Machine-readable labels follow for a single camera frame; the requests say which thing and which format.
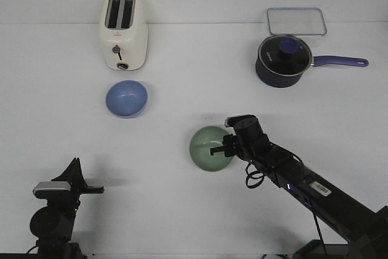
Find clear plastic container blue rim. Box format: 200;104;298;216
266;7;327;47

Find green bowl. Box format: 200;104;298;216
189;126;232;172

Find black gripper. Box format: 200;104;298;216
210;117;272;161
51;158;104;203

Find blue bowl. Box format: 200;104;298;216
105;80;148;119

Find glass pot lid blue knob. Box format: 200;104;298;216
258;35;313;77

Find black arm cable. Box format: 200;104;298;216
244;161;267;189

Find white toaster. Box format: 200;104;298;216
99;0;148;71

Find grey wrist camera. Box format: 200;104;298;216
33;181;71;199

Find blue saucepan with handle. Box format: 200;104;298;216
255;34;369;88

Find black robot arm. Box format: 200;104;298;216
30;158;104;258
210;115;387;258

